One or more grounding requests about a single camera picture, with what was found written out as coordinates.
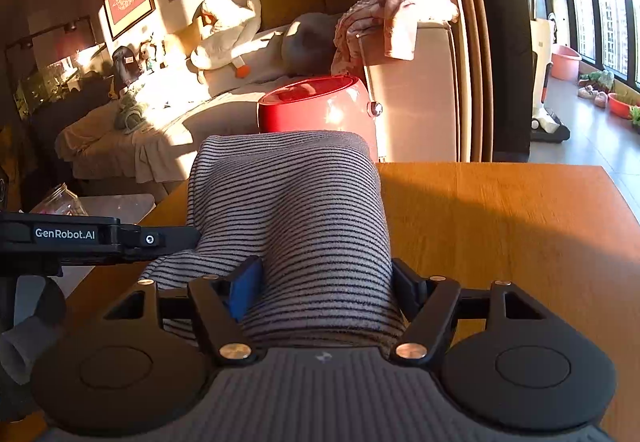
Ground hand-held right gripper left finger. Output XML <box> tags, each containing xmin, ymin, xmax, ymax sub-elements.
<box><xmin>103</xmin><ymin>256</ymin><xmax>267</xmax><ymax>366</ymax></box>

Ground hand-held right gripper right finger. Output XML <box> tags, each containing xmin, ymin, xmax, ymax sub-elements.
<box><xmin>389</xmin><ymin>259</ymin><xmax>547</xmax><ymax>366</ymax></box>

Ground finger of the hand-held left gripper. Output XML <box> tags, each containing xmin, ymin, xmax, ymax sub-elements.
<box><xmin>119</xmin><ymin>225</ymin><xmax>202</xmax><ymax>259</ymax></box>

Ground grey striped garment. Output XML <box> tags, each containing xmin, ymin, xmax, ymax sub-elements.
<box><xmin>139</xmin><ymin>129</ymin><xmax>407</xmax><ymax>354</ymax></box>

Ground pink clothes pile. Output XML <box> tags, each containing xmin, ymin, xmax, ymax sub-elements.
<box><xmin>330</xmin><ymin>0</ymin><xmax>460</xmax><ymax>78</ymax></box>

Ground glass jar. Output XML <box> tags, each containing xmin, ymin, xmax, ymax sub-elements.
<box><xmin>30</xmin><ymin>182</ymin><xmax>89</xmax><ymax>219</ymax></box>

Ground beige sofa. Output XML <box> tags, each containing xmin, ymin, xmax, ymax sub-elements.
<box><xmin>54</xmin><ymin>0</ymin><xmax>451</xmax><ymax>198</ymax></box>

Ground green cloth bundle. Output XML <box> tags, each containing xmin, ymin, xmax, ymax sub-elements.
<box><xmin>113</xmin><ymin>92</ymin><xmax>149</xmax><ymax>134</ymax></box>

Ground glass aquarium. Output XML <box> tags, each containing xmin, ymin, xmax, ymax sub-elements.
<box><xmin>4</xmin><ymin>14</ymin><xmax>115</xmax><ymax>124</ymax></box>

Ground small dolls group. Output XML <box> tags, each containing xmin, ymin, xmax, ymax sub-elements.
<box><xmin>109</xmin><ymin>38</ymin><xmax>167</xmax><ymax>99</ymax></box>

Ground red round appliance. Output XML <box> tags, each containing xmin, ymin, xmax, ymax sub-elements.
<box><xmin>257</xmin><ymin>75</ymin><xmax>380</xmax><ymax>160</ymax></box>

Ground white cabinet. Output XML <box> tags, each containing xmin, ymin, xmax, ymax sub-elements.
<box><xmin>362</xmin><ymin>19</ymin><xmax>462</xmax><ymax>164</ymax></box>

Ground white goose plush toy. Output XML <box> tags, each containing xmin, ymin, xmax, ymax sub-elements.
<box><xmin>189</xmin><ymin>0</ymin><xmax>262</xmax><ymax>80</ymax></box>

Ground grey cushion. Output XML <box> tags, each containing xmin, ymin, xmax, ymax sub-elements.
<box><xmin>280</xmin><ymin>12</ymin><xmax>347</xmax><ymax>76</ymax></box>

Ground beige curtain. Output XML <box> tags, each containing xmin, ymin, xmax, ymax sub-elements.
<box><xmin>437</xmin><ymin>0</ymin><xmax>495</xmax><ymax>164</ymax></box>

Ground white upright floor washer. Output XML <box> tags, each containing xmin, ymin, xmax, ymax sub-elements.
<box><xmin>521</xmin><ymin>0</ymin><xmax>572</xmax><ymax>143</ymax></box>

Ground pair of shoes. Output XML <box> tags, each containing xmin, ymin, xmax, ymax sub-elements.
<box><xmin>577</xmin><ymin>84</ymin><xmax>609</xmax><ymax>108</ymax></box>

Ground pink plastic tub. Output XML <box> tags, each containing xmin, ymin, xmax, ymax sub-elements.
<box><xmin>551</xmin><ymin>43</ymin><xmax>583</xmax><ymax>82</ymax></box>

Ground red plastic basin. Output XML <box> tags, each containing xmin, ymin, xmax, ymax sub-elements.
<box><xmin>607</xmin><ymin>92</ymin><xmax>640</xmax><ymax>120</ymax></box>

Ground green leafy vegetables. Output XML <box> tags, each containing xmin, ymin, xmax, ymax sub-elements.
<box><xmin>579</xmin><ymin>70</ymin><xmax>616</xmax><ymax>93</ymax></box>

